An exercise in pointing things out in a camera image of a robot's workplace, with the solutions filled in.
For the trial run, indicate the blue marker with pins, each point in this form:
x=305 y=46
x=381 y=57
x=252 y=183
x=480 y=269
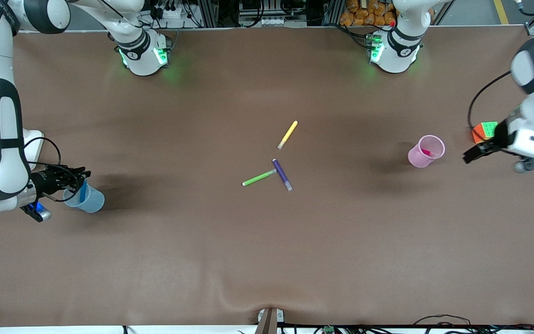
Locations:
x=83 y=192

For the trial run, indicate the yellow marker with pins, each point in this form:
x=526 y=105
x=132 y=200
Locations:
x=288 y=134

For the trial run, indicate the purple marker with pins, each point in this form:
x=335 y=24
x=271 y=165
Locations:
x=281 y=174

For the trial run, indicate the white power strip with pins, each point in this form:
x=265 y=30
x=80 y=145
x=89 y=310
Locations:
x=172 y=13

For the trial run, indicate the light blue cup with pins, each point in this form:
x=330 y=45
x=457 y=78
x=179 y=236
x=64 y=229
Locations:
x=93 y=203

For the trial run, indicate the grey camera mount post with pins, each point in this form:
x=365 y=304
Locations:
x=268 y=321

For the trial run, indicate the orange snack bags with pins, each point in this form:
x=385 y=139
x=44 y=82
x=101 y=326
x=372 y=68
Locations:
x=364 y=14

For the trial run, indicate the long white socket strip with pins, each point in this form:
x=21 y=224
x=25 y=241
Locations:
x=271 y=21

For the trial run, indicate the colourful puzzle cube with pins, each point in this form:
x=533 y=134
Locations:
x=485 y=132

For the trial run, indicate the pink cup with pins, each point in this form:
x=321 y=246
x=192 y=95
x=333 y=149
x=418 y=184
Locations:
x=417 y=157

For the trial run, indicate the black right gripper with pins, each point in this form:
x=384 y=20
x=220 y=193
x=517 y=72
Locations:
x=46 y=181

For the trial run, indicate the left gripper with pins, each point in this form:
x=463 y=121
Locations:
x=499 y=137

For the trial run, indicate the pink marker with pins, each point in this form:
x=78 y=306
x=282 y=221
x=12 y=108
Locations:
x=427 y=151

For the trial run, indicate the green marker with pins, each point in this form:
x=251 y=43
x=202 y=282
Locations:
x=257 y=178

